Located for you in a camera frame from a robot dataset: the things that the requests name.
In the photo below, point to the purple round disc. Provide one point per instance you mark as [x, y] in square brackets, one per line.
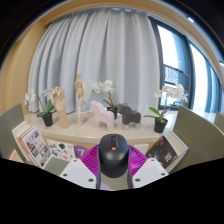
[80, 152]

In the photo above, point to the light wooden desk shelf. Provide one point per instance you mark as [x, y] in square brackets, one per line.
[86, 131]

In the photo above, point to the tall white orchid black pot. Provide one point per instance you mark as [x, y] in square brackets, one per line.
[160, 126]

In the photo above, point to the light grey curtain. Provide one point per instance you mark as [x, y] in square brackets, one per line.
[100, 50]

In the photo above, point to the black book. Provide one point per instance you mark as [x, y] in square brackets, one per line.
[163, 151]

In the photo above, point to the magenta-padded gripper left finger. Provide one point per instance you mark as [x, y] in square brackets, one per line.
[78, 171]

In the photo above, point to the pink horse figure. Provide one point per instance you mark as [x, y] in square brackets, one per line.
[101, 116]

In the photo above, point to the cream book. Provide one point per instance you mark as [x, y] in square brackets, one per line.
[180, 143]

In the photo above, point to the beige card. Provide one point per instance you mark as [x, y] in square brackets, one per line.
[16, 156]

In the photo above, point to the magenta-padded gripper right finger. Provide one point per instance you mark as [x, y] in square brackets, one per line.
[150, 171]

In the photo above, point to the wooden artist mannequin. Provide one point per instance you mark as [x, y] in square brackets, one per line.
[80, 90]

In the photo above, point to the wooden hand model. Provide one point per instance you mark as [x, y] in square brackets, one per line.
[60, 103]

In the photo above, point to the black computer mouse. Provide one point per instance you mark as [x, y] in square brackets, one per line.
[113, 156]

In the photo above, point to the white book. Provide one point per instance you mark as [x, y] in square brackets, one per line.
[20, 131]

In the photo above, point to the white card with small pictures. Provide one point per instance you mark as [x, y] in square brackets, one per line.
[61, 150]

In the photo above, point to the dark grey horse figure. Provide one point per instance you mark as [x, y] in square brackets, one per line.
[130, 116]

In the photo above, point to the olive desk partition panel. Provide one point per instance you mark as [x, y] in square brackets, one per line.
[200, 140]
[8, 133]

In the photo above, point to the dark-framed window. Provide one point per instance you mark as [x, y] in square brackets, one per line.
[173, 50]

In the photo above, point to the red-edged photo magazine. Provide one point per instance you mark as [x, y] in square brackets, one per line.
[35, 146]

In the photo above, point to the small white orchid black pot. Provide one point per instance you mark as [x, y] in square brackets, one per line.
[47, 119]

